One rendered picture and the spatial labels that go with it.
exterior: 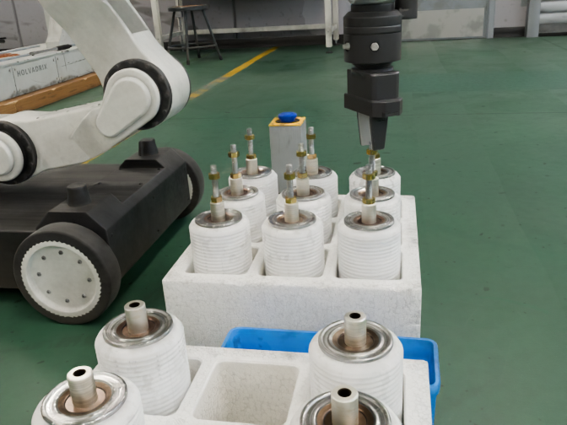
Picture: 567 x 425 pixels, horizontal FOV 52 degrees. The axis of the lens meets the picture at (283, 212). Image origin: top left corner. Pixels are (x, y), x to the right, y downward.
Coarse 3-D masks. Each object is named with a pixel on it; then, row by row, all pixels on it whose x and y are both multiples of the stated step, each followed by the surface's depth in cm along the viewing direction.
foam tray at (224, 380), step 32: (192, 352) 71; (224, 352) 71; (256, 352) 71; (288, 352) 70; (192, 384) 66; (224, 384) 71; (256, 384) 70; (288, 384) 69; (416, 384) 64; (160, 416) 61; (192, 416) 61; (224, 416) 72; (256, 416) 72; (288, 416) 60; (416, 416) 59
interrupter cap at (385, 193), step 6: (360, 186) 102; (384, 186) 101; (354, 192) 100; (360, 192) 100; (384, 192) 99; (390, 192) 99; (354, 198) 97; (360, 198) 96; (378, 198) 96; (384, 198) 96; (390, 198) 96
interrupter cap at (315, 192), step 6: (294, 186) 104; (312, 186) 104; (318, 186) 103; (282, 192) 101; (294, 192) 102; (312, 192) 102; (318, 192) 101; (324, 192) 100; (300, 198) 99; (306, 198) 98; (312, 198) 98; (318, 198) 99
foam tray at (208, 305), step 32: (416, 224) 104; (256, 256) 95; (416, 256) 92; (192, 288) 89; (224, 288) 88; (256, 288) 87; (288, 288) 86; (320, 288) 85; (352, 288) 84; (384, 288) 84; (416, 288) 83; (192, 320) 92; (224, 320) 90; (256, 320) 89; (288, 320) 88; (320, 320) 87; (384, 320) 85; (416, 320) 84
